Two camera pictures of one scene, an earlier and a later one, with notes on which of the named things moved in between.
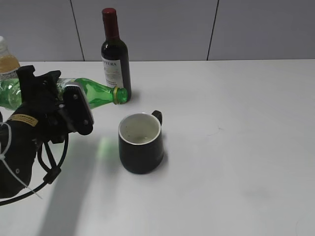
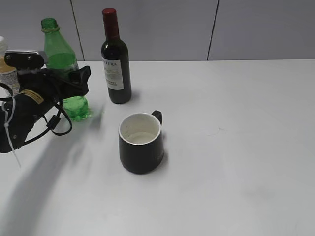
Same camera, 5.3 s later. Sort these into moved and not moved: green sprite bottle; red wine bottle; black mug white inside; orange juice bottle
Moved: green sprite bottle
Not moved: red wine bottle; orange juice bottle; black mug white inside
